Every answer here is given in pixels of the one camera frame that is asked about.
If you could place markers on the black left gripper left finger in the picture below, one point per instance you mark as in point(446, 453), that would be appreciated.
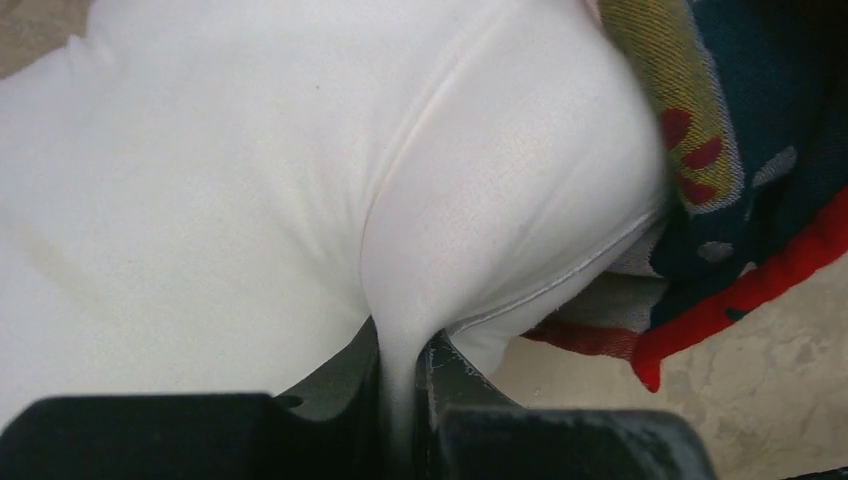
point(324, 427)

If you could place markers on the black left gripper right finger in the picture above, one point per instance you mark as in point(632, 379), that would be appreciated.
point(466, 428)

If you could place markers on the white pillow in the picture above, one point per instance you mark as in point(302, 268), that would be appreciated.
point(215, 195)

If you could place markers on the red printed pillowcase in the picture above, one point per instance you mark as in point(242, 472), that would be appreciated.
point(751, 97)

